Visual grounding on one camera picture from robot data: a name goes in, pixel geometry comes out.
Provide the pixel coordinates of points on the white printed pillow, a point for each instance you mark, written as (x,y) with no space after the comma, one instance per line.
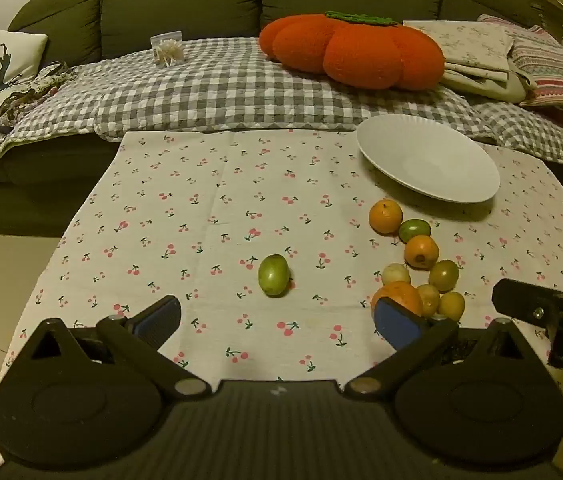
(11,60)

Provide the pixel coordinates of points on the orange pumpkin cushion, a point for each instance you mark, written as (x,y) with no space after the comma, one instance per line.
(361,55)

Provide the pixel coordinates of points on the small yellow jujube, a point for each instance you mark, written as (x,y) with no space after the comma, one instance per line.
(430,300)

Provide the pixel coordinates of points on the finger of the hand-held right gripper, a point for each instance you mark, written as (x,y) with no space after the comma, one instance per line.
(536,307)

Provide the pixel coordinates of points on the clear toothpick box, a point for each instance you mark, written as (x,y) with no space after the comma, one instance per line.
(167,50)

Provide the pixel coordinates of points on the large green jujube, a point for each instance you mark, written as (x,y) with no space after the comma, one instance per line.
(274,275)

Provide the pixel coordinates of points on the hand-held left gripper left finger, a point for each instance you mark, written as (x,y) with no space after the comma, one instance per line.
(157,317)

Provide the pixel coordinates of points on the beige cloth bag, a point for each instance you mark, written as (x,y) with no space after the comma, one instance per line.
(491,87)

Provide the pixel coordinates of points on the white ribbed plate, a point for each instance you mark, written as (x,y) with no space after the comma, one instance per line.
(426,160)

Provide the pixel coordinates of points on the floral patterned cloth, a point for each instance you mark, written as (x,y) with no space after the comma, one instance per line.
(31,92)

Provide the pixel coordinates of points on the grey checkered blanket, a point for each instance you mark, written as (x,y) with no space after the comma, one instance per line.
(211,95)

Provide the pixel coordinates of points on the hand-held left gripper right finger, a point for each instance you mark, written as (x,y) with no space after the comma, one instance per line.
(401,325)

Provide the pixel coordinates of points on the yellow-green jujube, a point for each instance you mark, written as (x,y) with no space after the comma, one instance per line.
(444,275)

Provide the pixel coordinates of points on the large orange mandarin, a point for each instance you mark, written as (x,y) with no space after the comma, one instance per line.
(401,294)

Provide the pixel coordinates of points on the pale yellow jujube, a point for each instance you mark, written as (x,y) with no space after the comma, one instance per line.
(395,274)

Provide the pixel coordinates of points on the cherry print tablecloth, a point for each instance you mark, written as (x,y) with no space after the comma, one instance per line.
(186,220)

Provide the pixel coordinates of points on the folded floral sheet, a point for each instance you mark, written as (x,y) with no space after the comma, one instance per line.
(471,45)

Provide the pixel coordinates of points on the striped knitted cushion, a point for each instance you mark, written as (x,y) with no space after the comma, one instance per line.
(551,67)

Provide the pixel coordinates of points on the olive green sofa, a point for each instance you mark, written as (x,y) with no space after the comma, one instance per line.
(186,5)

